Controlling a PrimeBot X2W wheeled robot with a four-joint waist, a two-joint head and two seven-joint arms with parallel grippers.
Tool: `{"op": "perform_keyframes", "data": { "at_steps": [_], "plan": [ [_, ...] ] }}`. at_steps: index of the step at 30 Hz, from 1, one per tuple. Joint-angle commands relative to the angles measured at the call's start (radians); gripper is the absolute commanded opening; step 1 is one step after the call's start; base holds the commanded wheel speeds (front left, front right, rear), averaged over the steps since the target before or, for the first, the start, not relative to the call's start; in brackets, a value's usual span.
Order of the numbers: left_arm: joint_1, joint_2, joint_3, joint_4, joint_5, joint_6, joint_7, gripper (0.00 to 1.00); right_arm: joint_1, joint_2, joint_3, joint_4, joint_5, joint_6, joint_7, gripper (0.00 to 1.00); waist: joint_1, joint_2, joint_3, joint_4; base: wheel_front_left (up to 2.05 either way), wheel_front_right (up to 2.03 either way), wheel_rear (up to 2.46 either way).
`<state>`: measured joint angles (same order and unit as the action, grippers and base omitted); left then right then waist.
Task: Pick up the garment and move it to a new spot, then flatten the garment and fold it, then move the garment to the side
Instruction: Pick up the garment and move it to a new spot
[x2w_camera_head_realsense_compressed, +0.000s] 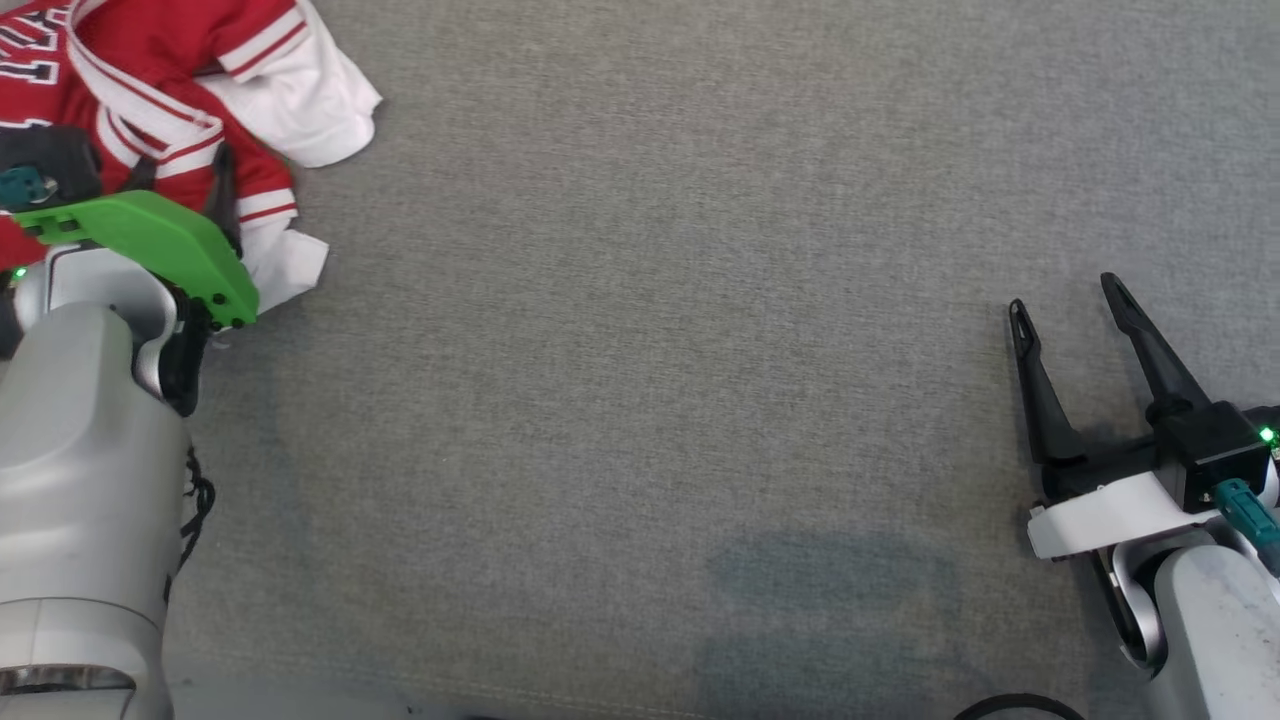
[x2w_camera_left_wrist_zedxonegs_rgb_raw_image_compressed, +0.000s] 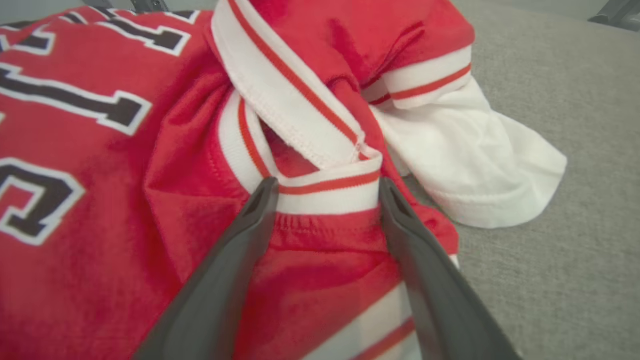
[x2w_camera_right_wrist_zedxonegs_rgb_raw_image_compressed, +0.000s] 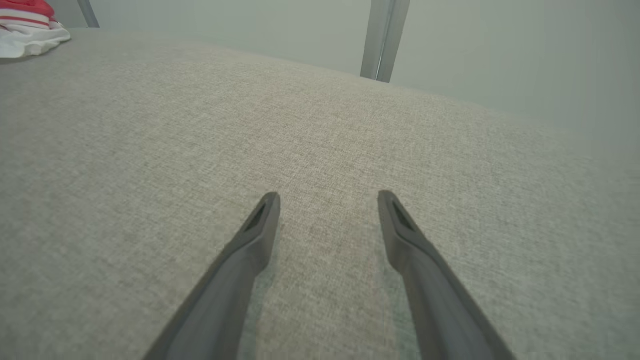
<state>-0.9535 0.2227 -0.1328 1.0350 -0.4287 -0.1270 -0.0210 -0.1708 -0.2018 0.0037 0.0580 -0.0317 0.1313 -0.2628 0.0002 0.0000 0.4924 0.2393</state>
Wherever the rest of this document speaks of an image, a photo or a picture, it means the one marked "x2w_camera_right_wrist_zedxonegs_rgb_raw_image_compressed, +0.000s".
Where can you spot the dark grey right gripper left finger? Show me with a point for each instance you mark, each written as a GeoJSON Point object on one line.
{"type": "Point", "coordinates": [225, 300]}

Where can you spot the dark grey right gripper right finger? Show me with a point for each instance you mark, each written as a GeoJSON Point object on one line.
{"type": "Point", "coordinates": [440, 305]}

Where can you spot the red Bulls 23 jersey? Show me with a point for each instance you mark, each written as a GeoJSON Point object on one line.
{"type": "Point", "coordinates": [25, 35]}

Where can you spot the grey metal post with latch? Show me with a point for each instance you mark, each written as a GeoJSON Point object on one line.
{"type": "Point", "coordinates": [382, 40]}

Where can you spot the grey metal frame post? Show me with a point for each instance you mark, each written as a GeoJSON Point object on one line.
{"type": "Point", "coordinates": [88, 12]}

